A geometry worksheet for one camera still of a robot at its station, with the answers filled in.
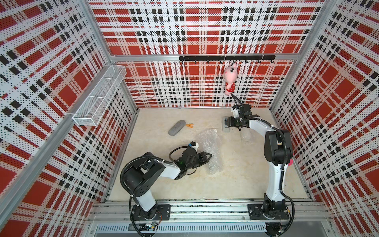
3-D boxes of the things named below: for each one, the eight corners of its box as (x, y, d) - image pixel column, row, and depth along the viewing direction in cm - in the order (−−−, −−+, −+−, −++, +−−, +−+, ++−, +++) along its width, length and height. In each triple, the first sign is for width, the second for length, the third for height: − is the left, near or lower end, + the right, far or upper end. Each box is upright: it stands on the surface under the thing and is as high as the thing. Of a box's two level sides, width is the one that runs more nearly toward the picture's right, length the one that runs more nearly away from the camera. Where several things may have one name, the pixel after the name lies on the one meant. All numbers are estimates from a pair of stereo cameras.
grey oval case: (167, 133, 108) (167, 131, 105) (180, 120, 116) (180, 118, 114) (173, 137, 106) (173, 135, 103) (186, 123, 114) (186, 121, 112)
